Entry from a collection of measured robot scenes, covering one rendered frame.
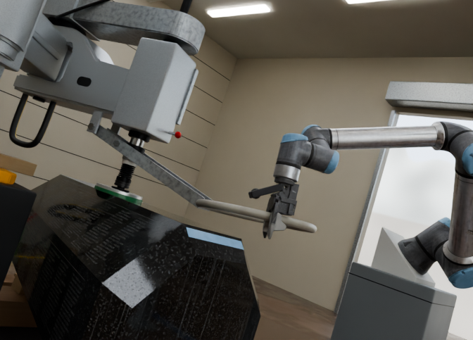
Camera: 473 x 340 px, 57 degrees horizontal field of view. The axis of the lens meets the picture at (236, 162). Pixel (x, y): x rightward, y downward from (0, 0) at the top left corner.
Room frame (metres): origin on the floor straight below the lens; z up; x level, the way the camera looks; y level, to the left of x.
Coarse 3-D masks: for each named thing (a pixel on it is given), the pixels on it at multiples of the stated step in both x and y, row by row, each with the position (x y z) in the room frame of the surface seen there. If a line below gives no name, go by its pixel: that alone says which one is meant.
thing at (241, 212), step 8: (200, 200) 1.64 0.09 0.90; (208, 200) 1.60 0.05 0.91; (208, 208) 1.84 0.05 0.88; (216, 208) 1.56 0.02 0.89; (224, 208) 1.53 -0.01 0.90; (232, 208) 1.51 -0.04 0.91; (240, 208) 1.50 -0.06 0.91; (248, 208) 1.50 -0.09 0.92; (240, 216) 1.95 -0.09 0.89; (248, 216) 1.51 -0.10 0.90; (256, 216) 1.49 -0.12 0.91; (264, 216) 1.49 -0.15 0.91; (288, 224) 1.52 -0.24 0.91; (296, 224) 1.53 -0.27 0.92; (304, 224) 1.55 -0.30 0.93; (312, 224) 1.61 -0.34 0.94; (312, 232) 1.68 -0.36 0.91
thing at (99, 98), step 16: (64, 32) 2.09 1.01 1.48; (80, 32) 2.09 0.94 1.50; (80, 48) 2.04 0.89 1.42; (96, 48) 2.10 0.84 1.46; (80, 64) 2.03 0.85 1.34; (96, 64) 1.99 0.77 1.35; (112, 64) 1.98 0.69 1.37; (16, 80) 2.16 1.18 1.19; (32, 80) 2.12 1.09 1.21; (64, 80) 2.05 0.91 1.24; (80, 80) 2.01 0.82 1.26; (96, 80) 1.98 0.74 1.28; (112, 80) 1.95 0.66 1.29; (32, 96) 2.27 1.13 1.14; (48, 96) 2.09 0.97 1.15; (64, 96) 2.04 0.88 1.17; (80, 96) 2.00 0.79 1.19; (96, 96) 1.97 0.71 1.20; (112, 96) 1.94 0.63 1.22; (96, 112) 1.98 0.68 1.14; (112, 112) 1.94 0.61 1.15; (96, 128) 1.97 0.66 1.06; (112, 128) 2.12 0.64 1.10
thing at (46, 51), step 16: (0, 0) 1.45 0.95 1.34; (16, 0) 1.49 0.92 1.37; (32, 0) 1.55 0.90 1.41; (0, 16) 1.47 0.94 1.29; (16, 16) 1.51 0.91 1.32; (32, 16) 1.59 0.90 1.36; (0, 32) 1.48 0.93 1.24; (16, 32) 1.54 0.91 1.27; (48, 32) 1.89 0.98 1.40; (16, 48) 1.59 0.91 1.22; (32, 48) 1.82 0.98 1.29; (48, 48) 1.92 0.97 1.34; (64, 48) 2.09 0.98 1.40; (32, 64) 1.89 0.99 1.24; (48, 64) 2.00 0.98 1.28
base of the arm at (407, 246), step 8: (408, 240) 2.13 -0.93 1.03; (416, 240) 2.10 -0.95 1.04; (400, 248) 2.12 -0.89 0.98; (408, 248) 2.09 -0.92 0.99; (416, 248) 2.08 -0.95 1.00; (424, 248) 2.06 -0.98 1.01; (408, 256) 2.08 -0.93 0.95; (416, 256) 2.07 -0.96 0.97; (424, 256) 2.06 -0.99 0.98; (416, 264) 2.07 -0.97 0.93; (424, 264) 2.08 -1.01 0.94; (432, 264) 2.10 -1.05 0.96; (424, 272) 2.10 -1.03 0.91
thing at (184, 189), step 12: (96, 132) 1.99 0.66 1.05; (108, 132) 1.97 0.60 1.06; (120, 144) 1.94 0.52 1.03; (132, 156) 1.90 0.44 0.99; (144, 156) 1.88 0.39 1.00; (144, 168) 1.87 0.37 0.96; (156, 168) 1.85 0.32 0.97; (168, 180) 1.83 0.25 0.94; (180, 180) 1.93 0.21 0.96; (180, 192) 1.80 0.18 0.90; (192, 192) 1.78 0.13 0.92
